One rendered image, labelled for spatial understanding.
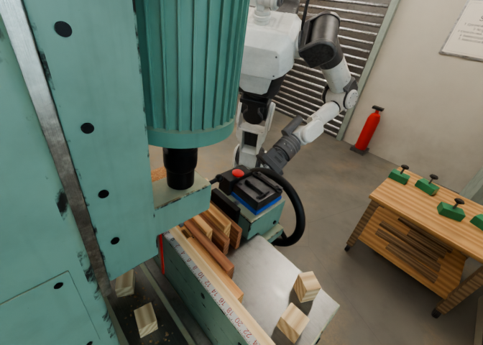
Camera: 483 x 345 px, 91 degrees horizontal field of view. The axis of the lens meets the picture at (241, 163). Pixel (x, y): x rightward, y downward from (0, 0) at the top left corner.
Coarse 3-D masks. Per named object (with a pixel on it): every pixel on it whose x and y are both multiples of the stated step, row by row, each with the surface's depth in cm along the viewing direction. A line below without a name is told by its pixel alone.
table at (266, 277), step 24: (240, 240) 57; (264, 240) 58; (168, 264) 53; (240, 264) 52; (264, 264) 53; (288, 264) 54; (240, 288) 48; (264, 288) 48; (288, 288) 49; (264, 312) 44; (312, 312) 46; (216, 336) 44; (312, 336) 42
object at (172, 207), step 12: (156, 180) 46; (204, 180) 48; (156, 192) 43; (168, 192) 43; (180, 192) 44; (192, 192) 44; (204, 192) 47; (156, 204) 40; (168, 204) 41; (180, 204) 43; (192, 204) 46; (204, 204) 49; (156, 216) 41; (168, 216) 43; (180, 216) 45; (192, 216) 48; (156, 228) 42; (168, 228) 44
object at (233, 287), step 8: (200, 248) 49; (208, 256) 48; (208, 264) 47; (216, 264) 47; (216, 272) 45; (224, 272) 46; (224, 280) 44; (232, 280) 45; (232, 288) 43; (240, 296) 42
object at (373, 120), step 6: (372, 108) 283; (378, 108) 278; (372, 114) 284; (378, 114) 282; (372, 120) 283; (378, 120) 283; (366, 126) 291; (372, 126) 286; (366, 132) 293; (372, 132) 291; (360, 138) 300; (366, 138) 295; (354, 144) 315; (360, 144) 302; (366, 144) 300; (354, 150) 308; (360, 150) 303; (366, 150) 305
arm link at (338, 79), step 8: (344, 64) 88; (328, 72) 89; (336, 72) 88; (344, 72) 90; (328, 80) 94; (336, 80) 92; (344, 80) 92; (352, 80) 94; (336, 88) 96; (344, 88) 95; (352, 88) 96; (344, 96) 96; (352, 96) 97; (344, 104) 98; (352, 104) 99
